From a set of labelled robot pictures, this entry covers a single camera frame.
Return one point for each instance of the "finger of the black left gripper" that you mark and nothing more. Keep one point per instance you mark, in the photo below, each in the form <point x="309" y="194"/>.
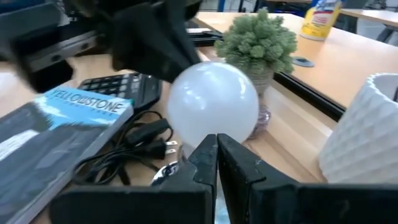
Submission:
<point x="155" y="40"/>
<point x="43" y="76"/>

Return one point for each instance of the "white textured pen cup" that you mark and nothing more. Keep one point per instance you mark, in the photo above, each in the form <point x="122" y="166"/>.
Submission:
<point x="360" y="133"/>

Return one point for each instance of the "Yellowstone book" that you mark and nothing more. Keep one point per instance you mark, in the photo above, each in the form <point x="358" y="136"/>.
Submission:
<point x="49" y="140"/>

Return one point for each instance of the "black calculator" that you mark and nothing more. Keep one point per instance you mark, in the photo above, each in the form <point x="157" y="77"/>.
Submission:
<point x="124" y="88"/>

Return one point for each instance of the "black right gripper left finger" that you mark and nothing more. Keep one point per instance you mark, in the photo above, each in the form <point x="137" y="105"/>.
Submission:
<point x="174" y="202"/>

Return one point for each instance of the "yellow white wipes canister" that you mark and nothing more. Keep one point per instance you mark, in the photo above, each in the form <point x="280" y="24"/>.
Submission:
<point x="320" y="20"/>

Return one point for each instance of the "white round lightbulb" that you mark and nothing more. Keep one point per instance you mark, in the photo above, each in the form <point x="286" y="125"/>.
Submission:
<point x="213" y="102"/>

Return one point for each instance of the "green artificial potted plant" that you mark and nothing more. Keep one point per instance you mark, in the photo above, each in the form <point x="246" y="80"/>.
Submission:
<point x="258" y="40"/>

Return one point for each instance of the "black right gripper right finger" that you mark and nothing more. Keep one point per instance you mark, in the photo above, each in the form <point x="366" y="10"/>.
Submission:
<point x="280" y="205"/>

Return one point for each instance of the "tan wooden desk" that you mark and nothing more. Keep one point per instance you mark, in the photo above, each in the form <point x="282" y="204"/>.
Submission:
<point x="348" y="65"/>

